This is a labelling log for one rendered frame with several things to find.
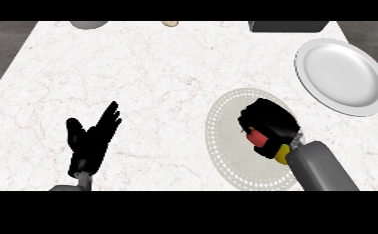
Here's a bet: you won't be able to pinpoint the white round plate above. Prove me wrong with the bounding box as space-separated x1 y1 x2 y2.
294 37 378 118

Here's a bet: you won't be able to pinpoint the dark grey appliance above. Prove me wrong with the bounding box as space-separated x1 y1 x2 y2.
247 20 330 34

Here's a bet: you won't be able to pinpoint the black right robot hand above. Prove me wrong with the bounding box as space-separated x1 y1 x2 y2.
237 97 303 160

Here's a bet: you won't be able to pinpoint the grey round bowl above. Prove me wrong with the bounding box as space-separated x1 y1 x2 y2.
68 20 110 30

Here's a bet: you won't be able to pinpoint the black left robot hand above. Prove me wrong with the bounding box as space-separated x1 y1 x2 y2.
65 100 124 179

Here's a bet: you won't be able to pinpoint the round pale lace placemat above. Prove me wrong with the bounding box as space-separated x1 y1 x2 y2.
204 88 307 191

